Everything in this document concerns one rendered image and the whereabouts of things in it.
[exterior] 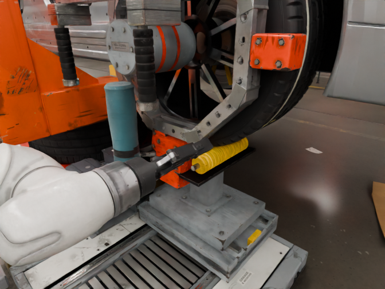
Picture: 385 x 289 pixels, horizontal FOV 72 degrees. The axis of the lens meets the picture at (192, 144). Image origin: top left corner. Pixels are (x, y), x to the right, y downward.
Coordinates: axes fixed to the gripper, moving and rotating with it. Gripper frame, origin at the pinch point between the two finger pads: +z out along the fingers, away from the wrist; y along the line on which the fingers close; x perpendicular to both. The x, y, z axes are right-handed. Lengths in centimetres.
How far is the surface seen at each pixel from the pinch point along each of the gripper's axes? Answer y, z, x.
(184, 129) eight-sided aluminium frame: -11.2, 9.3, 8.9
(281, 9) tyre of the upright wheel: 26.7, 17.5, 15.6
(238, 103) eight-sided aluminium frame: 10.0, 8.9, 4.0
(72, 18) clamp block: -5.1, -9.0, 45.3
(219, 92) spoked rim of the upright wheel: -0.6, 19.8, 12.7
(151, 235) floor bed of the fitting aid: -66, 11, -15
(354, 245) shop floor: -23, 72, -66
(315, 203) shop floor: -40, 92, -49
